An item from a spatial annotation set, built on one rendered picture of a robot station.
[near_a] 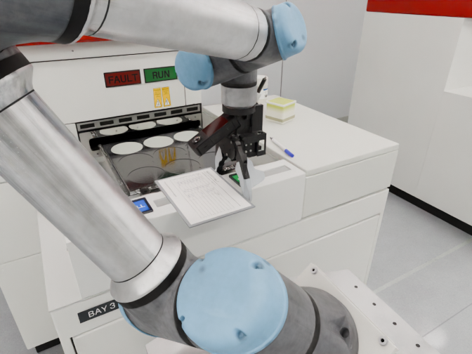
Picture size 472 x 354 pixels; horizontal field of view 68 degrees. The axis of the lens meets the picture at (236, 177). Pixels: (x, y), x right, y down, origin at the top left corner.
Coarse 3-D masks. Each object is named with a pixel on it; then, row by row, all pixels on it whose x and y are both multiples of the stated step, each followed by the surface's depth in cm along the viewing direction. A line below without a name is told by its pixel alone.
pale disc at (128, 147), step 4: (120, 144) 118; (124, 144) 118; (128, 144) 118; (132, 144) 118; (136, 144) 118; (140, 144) 118; (112, 148) 115; (116, 148) 115; (120, 148) 115; (124, 148) 115; (128, 148) 115; (132, 148) 115; (136, 148) 115; (140, 148) 115; (116, 152) 112; (120, 152) 112; (124, 152) 112; (128, 152) 112; (132, 152) 112
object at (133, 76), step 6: (120, 72) 114; (126, 72) 115; (132, 72) 116; (138, 72) 117; (108, 78) 113; (114, 78) 114; (120, 78) 115; (126, 78) 116; (132, 78) 117; (138, 78) 118; (108, 84) 114; (114, 84) 115; (120, 84) 116
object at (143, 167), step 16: (112, 144) 118; (176, 144) 118; (112, 160) 107; (128, 160) 107; (144, 160) 107; (160, 160) 107; (176, 160) 107; (192, 160) 107; (208, 160) 107; (128, 176) 98; (144, 176) 98; (160, 176) 98
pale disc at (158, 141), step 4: (156, 136) 124; (160, 136) 124; (164, 136) 124; (148, 140) 121; (152, 140) 121; (156, 140) 121; (160, 140) 121; (164, 140) 121; (168, 140) 121; (172, 140) 121; (144, 144) 118; (148, 144) 118; (152, 144) 118; (156, 144) 118; (160, 144) 118; (164, 144) 118; (168, 144) 118
